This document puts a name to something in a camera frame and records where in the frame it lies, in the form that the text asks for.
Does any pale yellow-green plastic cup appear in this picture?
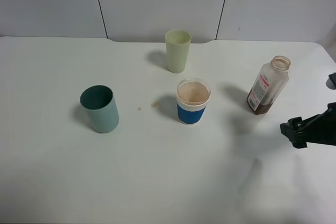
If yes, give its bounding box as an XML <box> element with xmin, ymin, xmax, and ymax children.
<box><xmin>165</xmin><ymin>29</ymin><xmax>192</xmax><ymax>73</ymax></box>

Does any clear plastic drink bottle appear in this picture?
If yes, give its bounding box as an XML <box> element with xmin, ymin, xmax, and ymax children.
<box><xmin>246</xmin><ymin>56</ymin><xmax>291</xmax><ymax>115</ymax></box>

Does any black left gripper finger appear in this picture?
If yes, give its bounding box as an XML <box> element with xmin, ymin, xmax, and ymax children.
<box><xmin>280</xmin><ymin>103</ymin><xmax>335</xmax><ymax>148</ymax></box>

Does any glass cup with blue sleeve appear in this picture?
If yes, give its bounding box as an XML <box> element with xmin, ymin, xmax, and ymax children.
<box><xmin>176</xmin><ymin>78</ymin><xmax>211</xmax><ymax>125</ymax></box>

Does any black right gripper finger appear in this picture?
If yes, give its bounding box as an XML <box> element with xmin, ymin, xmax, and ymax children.
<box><xmin>327</xmin><ymin>73</ymin><xmax>336</xmax><ymax>89</ymax></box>

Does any teal green plastic cup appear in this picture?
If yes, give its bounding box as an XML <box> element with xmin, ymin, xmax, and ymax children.
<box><xmin>80</xmin><ymin>85</ymin><xmax>120</xmax><ymax>133</ymax></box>

